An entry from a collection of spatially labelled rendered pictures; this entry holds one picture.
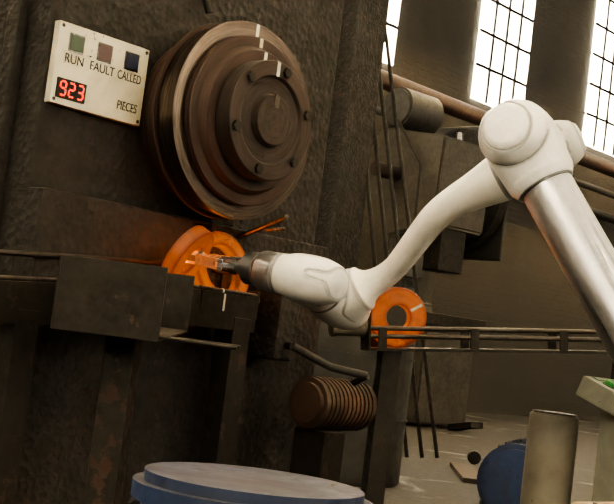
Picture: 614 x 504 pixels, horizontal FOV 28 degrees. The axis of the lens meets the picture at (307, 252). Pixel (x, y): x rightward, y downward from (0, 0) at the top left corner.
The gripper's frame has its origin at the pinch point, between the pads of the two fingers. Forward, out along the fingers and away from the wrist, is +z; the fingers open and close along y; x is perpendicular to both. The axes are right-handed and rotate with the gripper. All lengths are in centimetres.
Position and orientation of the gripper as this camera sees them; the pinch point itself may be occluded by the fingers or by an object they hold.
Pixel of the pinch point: (190, 256)
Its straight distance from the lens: 289.1
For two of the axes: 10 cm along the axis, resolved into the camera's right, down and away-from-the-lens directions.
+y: 5.6, 0.2, 8.3
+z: -8.2, -1.4, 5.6
